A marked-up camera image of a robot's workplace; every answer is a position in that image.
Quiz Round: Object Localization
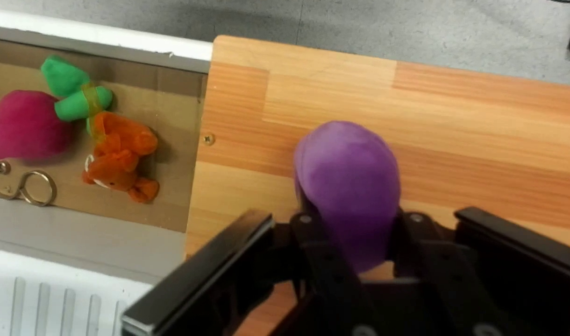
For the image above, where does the pink plush radish toy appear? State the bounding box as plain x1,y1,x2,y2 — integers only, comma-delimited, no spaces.
0,55,115,160

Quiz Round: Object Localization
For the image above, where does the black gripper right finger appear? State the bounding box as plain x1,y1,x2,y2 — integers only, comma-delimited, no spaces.
391,206,570,336

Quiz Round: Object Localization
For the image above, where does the wooden side counter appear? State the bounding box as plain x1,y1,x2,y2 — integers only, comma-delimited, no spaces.
184,33,570,336

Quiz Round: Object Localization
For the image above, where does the white toy sink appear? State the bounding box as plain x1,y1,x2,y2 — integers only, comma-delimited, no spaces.
0,10,214,336

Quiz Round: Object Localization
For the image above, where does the purple plush ball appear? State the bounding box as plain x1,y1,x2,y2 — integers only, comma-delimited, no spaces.
294,120,401,272

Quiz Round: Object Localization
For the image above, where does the orange plush toy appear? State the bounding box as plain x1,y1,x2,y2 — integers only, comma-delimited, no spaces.
83,111,162,203

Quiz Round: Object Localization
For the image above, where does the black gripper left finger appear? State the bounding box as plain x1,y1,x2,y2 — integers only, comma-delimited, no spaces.
122,208,335,336

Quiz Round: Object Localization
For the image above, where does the metal key ring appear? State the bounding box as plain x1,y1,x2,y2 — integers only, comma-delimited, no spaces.
0,158,59,208

